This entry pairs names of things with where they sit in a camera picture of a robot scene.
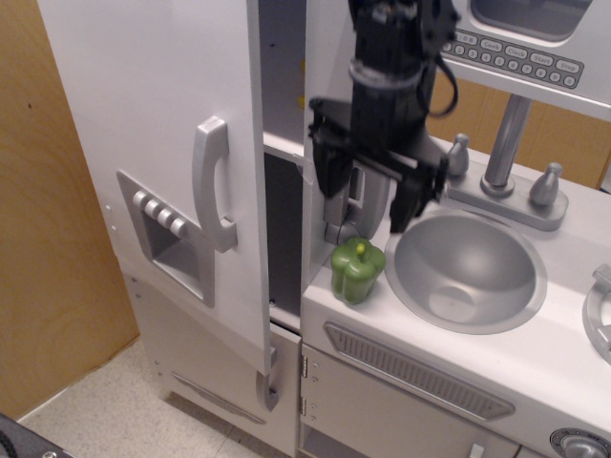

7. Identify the silver round sink basin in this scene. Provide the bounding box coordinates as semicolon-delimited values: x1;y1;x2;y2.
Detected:
386;211;547;335

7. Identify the silver oven knob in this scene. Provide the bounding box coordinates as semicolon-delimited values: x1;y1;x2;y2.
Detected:
550;428;610;458

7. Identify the silver oven vent panel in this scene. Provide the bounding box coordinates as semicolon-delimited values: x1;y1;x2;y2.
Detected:
323;323;516;421

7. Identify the silver stove burner ring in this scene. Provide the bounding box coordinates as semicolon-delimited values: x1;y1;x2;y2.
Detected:
581;264;611;364

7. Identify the silver fridge handle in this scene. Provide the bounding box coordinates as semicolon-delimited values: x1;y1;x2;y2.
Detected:
192;116;238;253

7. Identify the silver lower freezer handle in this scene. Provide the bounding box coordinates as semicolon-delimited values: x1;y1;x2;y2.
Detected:
255;346;278;412

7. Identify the white oven door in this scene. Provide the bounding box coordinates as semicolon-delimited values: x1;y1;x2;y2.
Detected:
301;345;520;457

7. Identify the grey ice water dispenser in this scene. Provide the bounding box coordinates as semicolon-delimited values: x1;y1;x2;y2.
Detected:
116;171;215;308

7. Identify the black device corner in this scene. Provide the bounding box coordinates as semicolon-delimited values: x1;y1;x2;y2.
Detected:
1;414;73;458

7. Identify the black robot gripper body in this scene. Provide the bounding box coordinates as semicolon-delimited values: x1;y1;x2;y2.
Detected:
308;61;450;194

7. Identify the silver toy faucet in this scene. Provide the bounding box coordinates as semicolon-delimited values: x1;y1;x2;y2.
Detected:
449;94;568;232

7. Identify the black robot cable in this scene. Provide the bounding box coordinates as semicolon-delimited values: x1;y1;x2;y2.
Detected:
415;52;460;118

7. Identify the toy microwave with keypad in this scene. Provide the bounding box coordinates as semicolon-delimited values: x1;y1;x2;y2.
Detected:
442;1;610;120

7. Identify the grey toy wall phone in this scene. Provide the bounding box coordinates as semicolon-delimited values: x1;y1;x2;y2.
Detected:
324;162;390;245

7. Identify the white toy kitchen cabinet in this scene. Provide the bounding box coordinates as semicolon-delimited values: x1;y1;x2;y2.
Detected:
257;0;611;458

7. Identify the wooden board panel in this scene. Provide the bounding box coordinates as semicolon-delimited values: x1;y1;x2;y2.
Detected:
1;1;138;419

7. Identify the white fridge door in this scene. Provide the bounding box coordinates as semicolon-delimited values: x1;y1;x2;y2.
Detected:
37;0;273;385

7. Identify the green toy bell pepper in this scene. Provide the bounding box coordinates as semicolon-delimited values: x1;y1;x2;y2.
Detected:
330;237;386;305

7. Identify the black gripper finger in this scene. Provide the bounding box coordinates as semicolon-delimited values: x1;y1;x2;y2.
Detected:
310;128;353;198
390;167;442;234

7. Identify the white lower freezer door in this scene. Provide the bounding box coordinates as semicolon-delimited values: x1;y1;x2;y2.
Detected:
119;261;301;456

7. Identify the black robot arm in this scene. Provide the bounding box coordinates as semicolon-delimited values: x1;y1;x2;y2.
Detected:
308;1;459;234

